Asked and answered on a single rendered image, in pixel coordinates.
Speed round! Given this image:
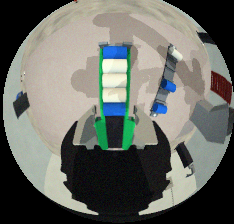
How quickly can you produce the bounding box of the blue plastic bar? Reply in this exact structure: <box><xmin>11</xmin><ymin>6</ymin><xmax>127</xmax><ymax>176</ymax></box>
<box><xmin>153</xmin><ymin>103</ymin><xmax>167</xmax><ymax>114</ymax></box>
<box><xmin>161</xmin><ymin>79</ymin><xmax>176</xmax><ymax>93</ymax></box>
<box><xmin>103</xmin><ymin>46</ymin><xmax>127</xmax><ymax>59</ymax></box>
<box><xmin>103</xmin><ymin>102</ymin><xmax>126</xmax><ymax>116</ymax></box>

